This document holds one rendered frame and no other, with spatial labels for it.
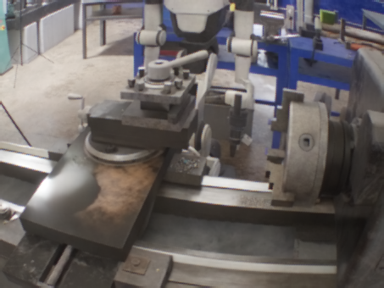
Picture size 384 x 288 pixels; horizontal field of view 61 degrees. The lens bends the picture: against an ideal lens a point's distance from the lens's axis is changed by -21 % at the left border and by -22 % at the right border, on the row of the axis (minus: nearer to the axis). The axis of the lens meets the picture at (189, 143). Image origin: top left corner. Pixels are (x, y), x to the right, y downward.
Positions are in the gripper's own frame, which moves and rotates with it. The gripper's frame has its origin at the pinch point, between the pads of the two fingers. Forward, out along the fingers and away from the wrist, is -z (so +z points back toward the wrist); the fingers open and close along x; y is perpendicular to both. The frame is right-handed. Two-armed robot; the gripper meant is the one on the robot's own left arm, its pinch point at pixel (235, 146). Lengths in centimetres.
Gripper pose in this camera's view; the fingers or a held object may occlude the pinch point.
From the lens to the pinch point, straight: 191.4
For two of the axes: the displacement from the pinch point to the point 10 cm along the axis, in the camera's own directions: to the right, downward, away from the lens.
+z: 0.7, -9.3, -3.5
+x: -3.0, 3.1, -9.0
